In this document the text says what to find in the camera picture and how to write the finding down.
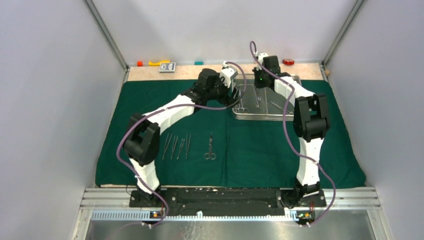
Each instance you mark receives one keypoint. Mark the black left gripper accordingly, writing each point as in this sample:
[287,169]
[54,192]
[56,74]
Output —
[226,100]

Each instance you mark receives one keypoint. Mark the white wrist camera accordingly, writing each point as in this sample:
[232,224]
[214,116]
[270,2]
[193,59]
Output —
[260,59]
[227,74]

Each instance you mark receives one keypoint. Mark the surgical forceps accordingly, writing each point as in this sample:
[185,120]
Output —
[239,108]

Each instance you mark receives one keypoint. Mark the dark green surgical drape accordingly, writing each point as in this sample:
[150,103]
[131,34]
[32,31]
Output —
[249,153]

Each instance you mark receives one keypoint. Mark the playing card box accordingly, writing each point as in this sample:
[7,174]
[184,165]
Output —
[167,67]

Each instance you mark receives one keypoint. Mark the surgical scissors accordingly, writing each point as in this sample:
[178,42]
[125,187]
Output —
[210,155]

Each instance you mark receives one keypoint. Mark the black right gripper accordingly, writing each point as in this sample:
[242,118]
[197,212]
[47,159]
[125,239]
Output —
[257,84]

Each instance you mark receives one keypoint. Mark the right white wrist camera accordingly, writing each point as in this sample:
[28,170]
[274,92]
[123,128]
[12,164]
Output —
[260,59]

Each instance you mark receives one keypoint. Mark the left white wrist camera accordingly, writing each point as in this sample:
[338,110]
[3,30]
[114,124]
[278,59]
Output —
[227,74]

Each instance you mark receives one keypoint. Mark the red toy block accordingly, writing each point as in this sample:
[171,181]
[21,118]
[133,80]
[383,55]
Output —
[288,62]

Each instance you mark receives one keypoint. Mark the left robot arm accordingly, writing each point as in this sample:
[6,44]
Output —
[143,142]

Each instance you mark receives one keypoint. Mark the steel tweezers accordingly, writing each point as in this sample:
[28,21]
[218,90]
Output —
[180,149]
[187,146]
[166,144]
[174,143]

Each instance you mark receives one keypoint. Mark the yellow toy piece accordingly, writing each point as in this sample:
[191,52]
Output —
[157,63]

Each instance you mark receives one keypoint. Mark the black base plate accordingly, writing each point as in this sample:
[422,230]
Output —
[236,210]

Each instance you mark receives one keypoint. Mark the metal mesh instrument tray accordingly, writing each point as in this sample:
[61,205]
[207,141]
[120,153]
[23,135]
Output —
[266,111]

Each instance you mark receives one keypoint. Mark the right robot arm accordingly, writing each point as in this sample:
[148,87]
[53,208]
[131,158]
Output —
[311,119]

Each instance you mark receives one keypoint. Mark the aluminium frame rail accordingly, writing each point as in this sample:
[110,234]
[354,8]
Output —
[118,198]

